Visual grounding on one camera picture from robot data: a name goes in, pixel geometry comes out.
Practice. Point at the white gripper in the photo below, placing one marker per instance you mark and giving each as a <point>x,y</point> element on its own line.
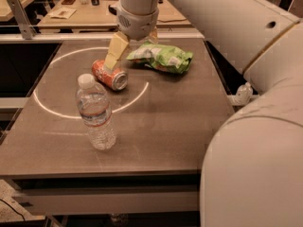
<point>137,25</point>

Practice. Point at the red coke can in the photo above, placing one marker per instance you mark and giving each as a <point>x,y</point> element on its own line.
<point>116,79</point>

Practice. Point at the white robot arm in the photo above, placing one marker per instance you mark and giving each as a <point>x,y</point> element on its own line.
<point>252,173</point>

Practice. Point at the green chip bag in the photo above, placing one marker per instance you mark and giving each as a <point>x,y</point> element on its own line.
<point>165,58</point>

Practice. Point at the clear plastic water bottle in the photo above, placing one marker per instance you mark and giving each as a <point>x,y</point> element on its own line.
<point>95,110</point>

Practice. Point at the paper packet on desk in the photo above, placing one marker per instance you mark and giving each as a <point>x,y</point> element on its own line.
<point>62,13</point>

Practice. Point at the small clear bottle on ledge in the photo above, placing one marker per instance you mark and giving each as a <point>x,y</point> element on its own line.
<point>243,94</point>

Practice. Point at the white table drawer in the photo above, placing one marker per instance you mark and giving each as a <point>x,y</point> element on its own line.
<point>107,200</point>

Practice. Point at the grey metal bracket left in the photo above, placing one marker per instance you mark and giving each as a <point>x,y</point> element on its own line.
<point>27,30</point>

